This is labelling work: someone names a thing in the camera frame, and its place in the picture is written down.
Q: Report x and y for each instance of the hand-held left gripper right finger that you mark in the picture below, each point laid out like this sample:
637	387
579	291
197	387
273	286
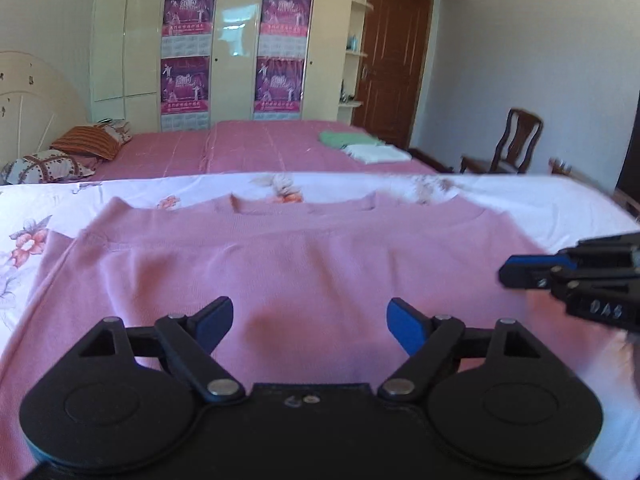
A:
405	322

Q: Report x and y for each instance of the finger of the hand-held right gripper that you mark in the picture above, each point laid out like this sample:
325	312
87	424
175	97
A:
610	247
530	261

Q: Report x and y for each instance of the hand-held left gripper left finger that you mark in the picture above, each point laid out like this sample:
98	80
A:
215	325

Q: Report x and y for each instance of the pink long-sleeved sweater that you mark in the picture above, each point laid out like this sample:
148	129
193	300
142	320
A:
300	260

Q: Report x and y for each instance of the floral white bedsheet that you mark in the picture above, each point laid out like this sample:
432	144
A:
525	195

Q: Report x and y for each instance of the dark furniture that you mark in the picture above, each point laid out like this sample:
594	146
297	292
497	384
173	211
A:
630	150

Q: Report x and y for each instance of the brown wooden chair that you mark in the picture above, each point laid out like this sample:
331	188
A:
520	135

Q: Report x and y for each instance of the white folded cloth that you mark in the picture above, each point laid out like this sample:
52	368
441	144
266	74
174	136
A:
377	154

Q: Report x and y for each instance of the pink checked bedsheet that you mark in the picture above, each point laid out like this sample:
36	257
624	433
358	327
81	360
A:
250	150

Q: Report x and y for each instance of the green folded cloth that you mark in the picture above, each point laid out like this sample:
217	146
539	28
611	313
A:
345	139

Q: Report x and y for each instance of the floral pillow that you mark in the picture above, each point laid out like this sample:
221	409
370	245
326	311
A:
120	130

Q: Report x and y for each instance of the orange striped pillow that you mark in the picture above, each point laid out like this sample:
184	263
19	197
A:
90	141

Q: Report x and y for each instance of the grey patterned pillow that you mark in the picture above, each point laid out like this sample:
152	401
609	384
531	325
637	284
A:
40	167

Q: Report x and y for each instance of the cream wardrobe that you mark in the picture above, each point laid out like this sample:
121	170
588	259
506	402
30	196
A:
235	85

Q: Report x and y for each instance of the brown wooden door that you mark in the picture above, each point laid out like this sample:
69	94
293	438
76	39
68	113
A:
392	60

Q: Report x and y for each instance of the cream corner shelves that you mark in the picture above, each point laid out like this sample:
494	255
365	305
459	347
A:
357	52

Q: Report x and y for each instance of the cream bed headboard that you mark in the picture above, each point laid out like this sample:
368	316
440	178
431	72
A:
30	105

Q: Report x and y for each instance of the wooden furniture frame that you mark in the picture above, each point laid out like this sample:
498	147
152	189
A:
590	180

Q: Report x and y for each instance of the purple wall poster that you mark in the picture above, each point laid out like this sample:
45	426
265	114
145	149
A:
279	85
185	85
286	15
189	10

